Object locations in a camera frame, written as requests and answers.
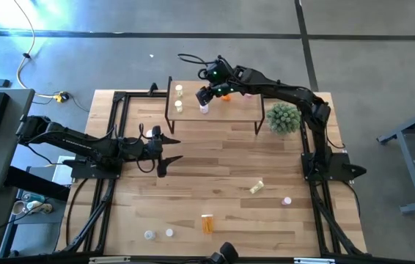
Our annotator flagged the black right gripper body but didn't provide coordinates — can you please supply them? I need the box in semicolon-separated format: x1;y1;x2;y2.
209;81;243;97

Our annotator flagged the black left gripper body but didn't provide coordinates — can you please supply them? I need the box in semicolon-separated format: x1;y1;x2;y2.
133;132;164;165

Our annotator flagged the green succulent grey pot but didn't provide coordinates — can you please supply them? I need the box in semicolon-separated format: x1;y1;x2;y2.
265;102;302;135

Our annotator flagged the black rounded object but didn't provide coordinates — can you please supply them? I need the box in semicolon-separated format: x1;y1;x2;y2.
209;241;240;264

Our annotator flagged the black diagonal bar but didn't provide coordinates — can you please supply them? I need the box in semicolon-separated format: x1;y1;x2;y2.
4;166;72;202

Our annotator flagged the teal can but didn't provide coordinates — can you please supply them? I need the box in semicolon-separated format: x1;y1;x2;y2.
22;192;46;204

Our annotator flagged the grey side desk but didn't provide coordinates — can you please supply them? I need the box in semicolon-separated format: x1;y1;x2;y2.
0;87;36;192

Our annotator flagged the masking tape roll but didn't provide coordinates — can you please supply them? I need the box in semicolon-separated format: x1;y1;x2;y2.
11;200;28;216

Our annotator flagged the wooden shelf black metal frame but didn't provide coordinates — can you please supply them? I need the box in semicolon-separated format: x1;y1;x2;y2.
164;76;266;136

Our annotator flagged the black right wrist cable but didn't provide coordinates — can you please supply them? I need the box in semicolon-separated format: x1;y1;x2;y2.
177;53;230;80

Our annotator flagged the black aluminium rig frame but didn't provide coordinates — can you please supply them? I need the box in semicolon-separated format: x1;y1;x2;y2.
55;82;368;257

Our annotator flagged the silver aluminium bracket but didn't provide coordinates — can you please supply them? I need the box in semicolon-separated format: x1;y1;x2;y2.
293;257;336;264
89;255;131;264

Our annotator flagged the white floor cable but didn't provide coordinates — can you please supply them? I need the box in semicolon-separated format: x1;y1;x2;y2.
12;0;59;100

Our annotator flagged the grey metal table frame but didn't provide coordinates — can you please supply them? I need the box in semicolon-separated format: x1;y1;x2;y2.
375;101;415;216

